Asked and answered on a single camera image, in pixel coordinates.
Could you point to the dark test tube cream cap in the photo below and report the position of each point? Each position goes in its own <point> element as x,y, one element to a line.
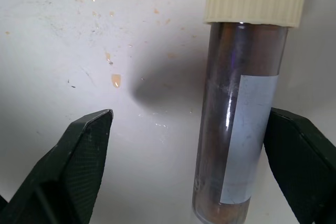
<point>236,108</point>

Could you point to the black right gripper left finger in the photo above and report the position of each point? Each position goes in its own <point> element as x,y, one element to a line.
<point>65,171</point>

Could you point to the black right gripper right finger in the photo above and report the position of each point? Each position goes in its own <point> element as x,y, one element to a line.
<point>304,166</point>

